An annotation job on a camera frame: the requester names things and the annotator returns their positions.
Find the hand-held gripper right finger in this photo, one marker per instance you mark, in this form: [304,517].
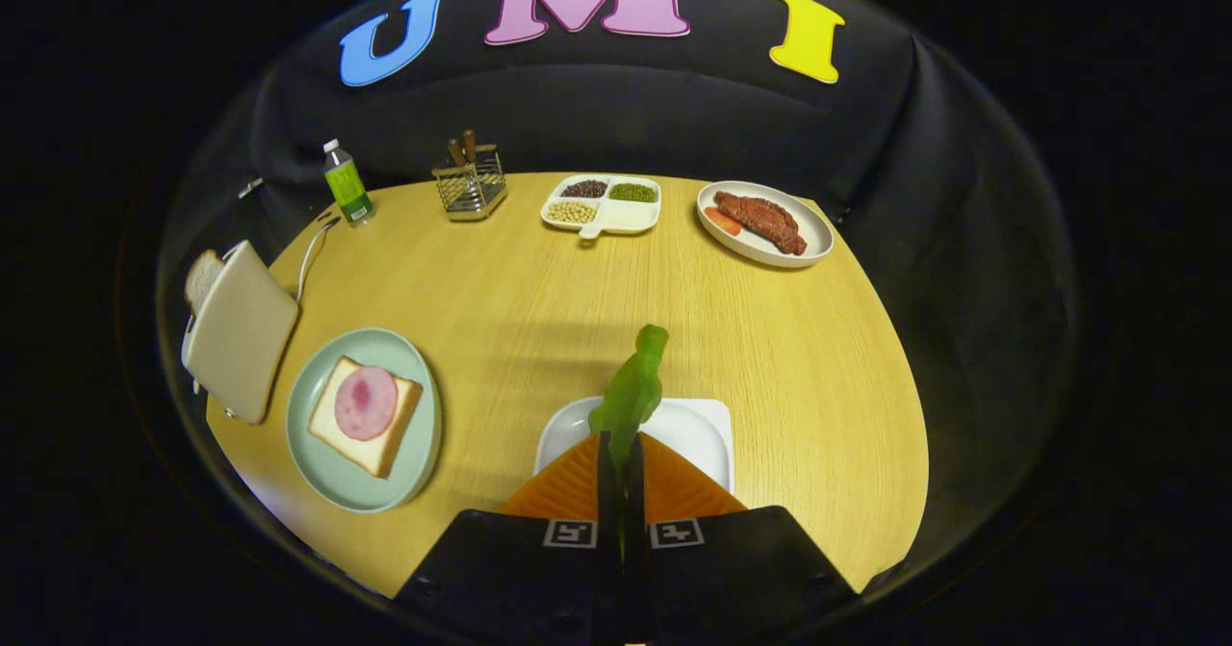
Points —
[636,502]

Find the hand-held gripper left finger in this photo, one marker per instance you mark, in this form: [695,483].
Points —
[606,502]

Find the green lettuce leaf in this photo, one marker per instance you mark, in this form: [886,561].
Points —
[630,396]

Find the plain toast bread slice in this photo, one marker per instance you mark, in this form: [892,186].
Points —
[202,275]

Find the white square plate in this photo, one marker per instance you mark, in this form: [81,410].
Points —
[693,434]

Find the pale green round plate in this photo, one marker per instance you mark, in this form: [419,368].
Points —
[385,492]

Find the bread slice under ham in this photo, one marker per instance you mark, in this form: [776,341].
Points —
[380,453]

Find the pink ham slice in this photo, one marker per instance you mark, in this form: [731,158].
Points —
[366,402]

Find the white divided dish with beans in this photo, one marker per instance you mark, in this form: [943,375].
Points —
[626,215]

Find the orange carrot slice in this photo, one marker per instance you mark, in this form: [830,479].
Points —
[722,220]

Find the brown steak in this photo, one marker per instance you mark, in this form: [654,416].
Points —
[760,219]

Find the white round plate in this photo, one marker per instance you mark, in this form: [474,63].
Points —
[813,232]

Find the black backdrop cloth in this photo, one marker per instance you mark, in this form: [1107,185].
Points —
[674,116]

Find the white toaster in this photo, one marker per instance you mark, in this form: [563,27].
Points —
[241,333]

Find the green label plastic bottle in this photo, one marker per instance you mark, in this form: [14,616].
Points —
[346,184]

